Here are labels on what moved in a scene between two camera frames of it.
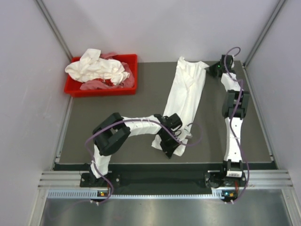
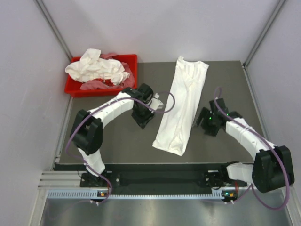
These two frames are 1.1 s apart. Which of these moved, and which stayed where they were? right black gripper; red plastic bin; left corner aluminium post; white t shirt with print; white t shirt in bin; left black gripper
Moved: left black gripper; right black gripper
Stayed: white t shirt in bin; left corner aluminium post; white t shirt with print; red plastic bin
